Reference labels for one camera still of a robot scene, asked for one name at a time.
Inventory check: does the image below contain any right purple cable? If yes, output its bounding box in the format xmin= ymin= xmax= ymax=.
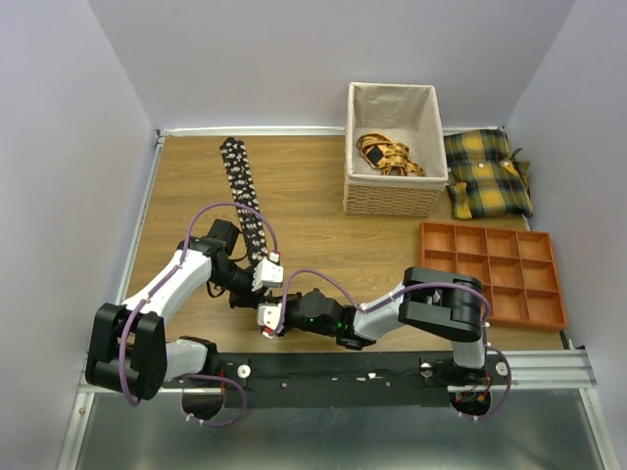
xmin=273 ymin=268 xmax=513 ymax=422

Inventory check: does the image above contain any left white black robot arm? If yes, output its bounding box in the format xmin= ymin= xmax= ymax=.
xmin=85 ymin=219 xmax=278 ymax=405

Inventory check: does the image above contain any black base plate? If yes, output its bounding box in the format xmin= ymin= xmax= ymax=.
xmin=180 ymin=352 xmax=507 ymax=419

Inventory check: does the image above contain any orange patterned tie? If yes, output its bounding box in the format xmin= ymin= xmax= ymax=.
xmin=357 ymin=132 xmax=425 ymax=177

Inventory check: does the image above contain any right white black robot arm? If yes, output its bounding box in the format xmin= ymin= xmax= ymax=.
xmin=268 ymin=267 xmax=491 ymax=384

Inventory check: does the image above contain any aluminium frame rail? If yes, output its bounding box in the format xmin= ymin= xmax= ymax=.
xmin=77 ymin=350 xmax=598 ymax=393

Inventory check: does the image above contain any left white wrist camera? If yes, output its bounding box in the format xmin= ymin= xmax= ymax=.
xmin=252 ymin=252 xmax=284 ymax=292

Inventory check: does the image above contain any yellow plaid shirt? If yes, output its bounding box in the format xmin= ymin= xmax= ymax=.
xmin=444 ymin=128 xmax=534 ymax=220

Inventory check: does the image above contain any black floral tie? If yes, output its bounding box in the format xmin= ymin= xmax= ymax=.
xmin=219 ymin=137 xmax=268 ymax=265

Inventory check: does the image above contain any orange compartment tray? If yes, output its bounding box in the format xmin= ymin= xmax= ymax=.
xmin=419 ymin=221 xmax=568 ymax=332

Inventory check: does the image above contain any wicker basket with liner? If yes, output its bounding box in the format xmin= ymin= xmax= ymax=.
xmin=343 ymin=82 xmax=448 ymax=217

